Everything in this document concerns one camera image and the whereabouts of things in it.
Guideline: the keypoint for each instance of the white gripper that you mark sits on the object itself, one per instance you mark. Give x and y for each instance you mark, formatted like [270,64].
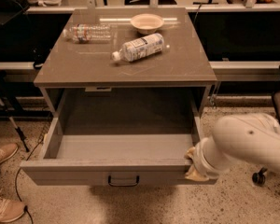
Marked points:
[200,160]

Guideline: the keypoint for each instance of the grey top drawer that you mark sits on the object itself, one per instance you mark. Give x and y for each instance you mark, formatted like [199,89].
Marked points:
[119,138]

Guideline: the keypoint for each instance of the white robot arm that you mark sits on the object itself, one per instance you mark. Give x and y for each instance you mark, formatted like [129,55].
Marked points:
[253,138]

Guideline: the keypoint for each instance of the grey drawer cabinet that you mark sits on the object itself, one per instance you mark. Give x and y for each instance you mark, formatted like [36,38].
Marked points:
[184,64]

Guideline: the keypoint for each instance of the white labelled plastic bottle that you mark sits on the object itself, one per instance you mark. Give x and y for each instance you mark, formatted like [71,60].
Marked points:
[139,48]

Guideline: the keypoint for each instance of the white paper bowl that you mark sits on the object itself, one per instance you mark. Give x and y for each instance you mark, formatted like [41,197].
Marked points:
[147,24]

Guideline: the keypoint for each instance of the clear plastic water bottle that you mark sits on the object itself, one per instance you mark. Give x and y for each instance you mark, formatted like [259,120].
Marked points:
[88,33]

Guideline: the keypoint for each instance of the black tripod leg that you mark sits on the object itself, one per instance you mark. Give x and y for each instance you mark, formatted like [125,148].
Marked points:
[16,127]

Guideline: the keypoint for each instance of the beige upper sneaker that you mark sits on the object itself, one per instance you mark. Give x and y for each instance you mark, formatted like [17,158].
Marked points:
[7,152]

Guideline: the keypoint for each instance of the beige sneaker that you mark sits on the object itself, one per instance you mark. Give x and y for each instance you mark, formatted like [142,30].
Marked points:
[7,152]
[10,210]

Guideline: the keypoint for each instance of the beige lower sneaker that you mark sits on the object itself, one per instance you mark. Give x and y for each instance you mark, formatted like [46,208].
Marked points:
[10,210]

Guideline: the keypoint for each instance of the wire basket with items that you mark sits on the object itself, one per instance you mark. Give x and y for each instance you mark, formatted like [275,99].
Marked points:
[43,132]

